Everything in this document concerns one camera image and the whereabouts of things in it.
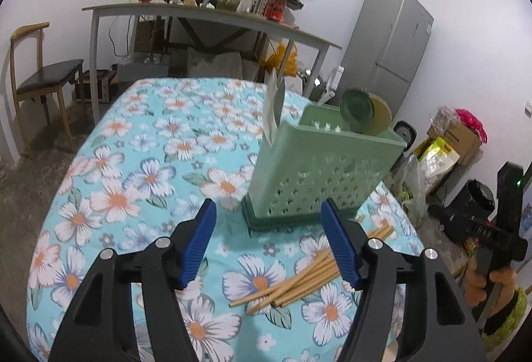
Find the black rice cooker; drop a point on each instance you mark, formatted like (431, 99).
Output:
(405, 133)

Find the glass jar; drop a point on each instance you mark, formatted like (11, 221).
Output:
(228, 2)

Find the wooden chair black seat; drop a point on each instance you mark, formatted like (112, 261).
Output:
(50, 75)

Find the white woven sack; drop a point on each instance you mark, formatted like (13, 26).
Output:
(214, 62)

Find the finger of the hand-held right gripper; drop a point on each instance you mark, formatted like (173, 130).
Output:
(447, 214)

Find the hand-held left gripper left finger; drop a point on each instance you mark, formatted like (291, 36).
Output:
(199, 241)

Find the tan cardboard box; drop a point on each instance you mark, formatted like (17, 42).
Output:
(461, 141)

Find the blue floral blanket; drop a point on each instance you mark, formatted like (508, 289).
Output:
(124, 199)

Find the pale green round spoon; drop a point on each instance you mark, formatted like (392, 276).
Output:
(355, 110)

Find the red bottle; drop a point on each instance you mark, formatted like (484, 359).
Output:
(276, 6)

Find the person's right hand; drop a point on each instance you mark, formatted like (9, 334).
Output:
(474, 287)

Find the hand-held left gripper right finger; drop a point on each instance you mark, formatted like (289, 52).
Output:
(338, 245)

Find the white rice paddle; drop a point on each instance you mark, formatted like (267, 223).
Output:
(270, 116)

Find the green perforated utensil holder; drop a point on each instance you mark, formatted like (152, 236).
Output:
(307, 170)

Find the grey desk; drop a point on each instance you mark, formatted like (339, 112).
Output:
(208, 11)

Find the person's right forearm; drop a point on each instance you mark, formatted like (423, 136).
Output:
(509, 316)

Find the pink plastic bag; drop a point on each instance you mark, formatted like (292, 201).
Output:
(471, 123)

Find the yellow plastic bag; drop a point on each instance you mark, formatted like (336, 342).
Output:
(282, 58)

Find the brown cardboard box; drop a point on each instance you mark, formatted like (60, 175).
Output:
(147, 35)

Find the silver refrigerator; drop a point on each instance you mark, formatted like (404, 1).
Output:
(386, 50)

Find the clear bag of greens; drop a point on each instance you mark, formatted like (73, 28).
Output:
(409, 187)

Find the pile of bamboo chopsticks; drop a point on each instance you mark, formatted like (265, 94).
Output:
(286, 287)

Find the yellow green printed bag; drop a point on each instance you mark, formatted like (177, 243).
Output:
(436, 158)

